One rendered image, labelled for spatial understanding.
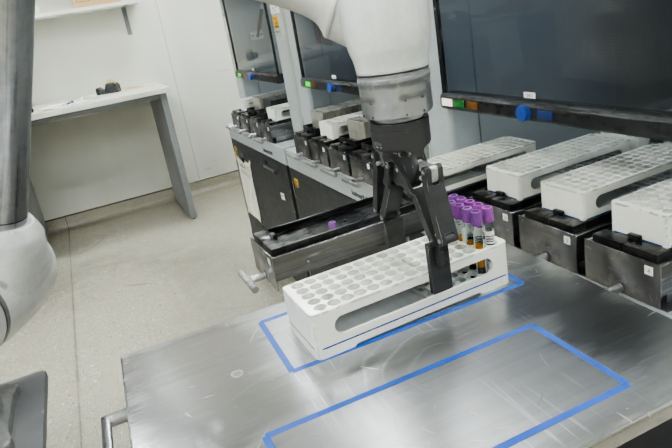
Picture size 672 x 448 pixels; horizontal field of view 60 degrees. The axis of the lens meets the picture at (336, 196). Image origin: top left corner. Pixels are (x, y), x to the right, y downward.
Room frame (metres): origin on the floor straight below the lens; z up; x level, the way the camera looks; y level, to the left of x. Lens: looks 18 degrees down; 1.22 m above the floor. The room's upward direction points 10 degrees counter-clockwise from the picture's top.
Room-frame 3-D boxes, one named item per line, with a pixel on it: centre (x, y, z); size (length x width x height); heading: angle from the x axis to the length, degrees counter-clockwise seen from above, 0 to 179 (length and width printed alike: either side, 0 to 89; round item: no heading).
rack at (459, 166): (1.24, -0.30, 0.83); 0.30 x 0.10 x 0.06; 112
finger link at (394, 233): (0.78, -0.07, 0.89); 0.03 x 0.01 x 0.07; 113
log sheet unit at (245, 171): (2.83, 0.43, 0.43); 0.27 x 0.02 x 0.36; 22
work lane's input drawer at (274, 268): (1.17, -0.14, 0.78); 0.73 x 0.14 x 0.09; 112
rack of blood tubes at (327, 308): (0.72, -0.06, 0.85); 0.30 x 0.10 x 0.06; 113
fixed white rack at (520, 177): (1.14, -0.46, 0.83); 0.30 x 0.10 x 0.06; 112
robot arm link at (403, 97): (0.73, -0.09, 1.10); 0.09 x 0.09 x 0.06
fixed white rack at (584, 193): (1.00, -0.52, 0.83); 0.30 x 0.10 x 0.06; 112
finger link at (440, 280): (0.68, -0.11, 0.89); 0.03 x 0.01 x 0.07; 113
